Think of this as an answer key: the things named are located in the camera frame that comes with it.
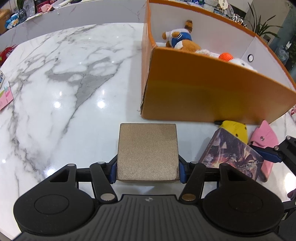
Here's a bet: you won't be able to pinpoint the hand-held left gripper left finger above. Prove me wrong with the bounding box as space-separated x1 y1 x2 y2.
50 156 118 201

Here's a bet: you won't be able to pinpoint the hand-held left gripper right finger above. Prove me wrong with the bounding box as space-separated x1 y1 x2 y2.
178 158 247 201

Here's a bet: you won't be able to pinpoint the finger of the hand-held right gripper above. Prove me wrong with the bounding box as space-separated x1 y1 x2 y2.
251 136 296 176

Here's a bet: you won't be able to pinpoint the pink snap card wallet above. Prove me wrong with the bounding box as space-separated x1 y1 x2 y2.
248 120 279 182

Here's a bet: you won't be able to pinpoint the gold textured box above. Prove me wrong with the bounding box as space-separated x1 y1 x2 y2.
116 123 180 184

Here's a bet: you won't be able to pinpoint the dark illustrated card box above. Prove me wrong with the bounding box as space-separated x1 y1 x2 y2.
198 128 264 181

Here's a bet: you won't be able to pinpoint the yellow tape measure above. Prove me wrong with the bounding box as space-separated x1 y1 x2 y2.
214 120 248 144

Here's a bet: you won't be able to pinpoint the orange cardboard box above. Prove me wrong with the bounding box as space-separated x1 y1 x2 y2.
140 0 296 126

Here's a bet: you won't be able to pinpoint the white dog plush orange hat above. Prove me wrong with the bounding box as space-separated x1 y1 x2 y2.
218 52 258 73

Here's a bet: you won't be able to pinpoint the cream crochet bunny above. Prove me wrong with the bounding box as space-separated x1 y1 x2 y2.
195 49 220 58

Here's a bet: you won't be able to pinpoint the brown bear plush blue outfit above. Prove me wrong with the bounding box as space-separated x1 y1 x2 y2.
161 20 202 52

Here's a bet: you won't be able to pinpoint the tall-leaf plant in black pot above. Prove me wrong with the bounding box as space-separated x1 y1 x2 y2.
247 2 282 37

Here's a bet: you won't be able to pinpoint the pink paper pad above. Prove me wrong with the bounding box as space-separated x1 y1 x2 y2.
0 81 14 110

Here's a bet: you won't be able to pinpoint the black white cow figurines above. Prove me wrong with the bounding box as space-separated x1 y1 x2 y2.
232 14 245 26

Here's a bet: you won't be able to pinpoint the red tassel ornament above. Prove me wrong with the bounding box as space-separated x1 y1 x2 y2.
0 45 18 65

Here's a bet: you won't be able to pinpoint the grey woven basket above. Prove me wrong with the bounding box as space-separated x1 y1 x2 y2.
203 0 219 11

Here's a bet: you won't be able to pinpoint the green plant in glass vase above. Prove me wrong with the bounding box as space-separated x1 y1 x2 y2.
17 0 29 22

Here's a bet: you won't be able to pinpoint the blue snack packets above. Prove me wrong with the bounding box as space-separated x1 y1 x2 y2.
6 13 20 29

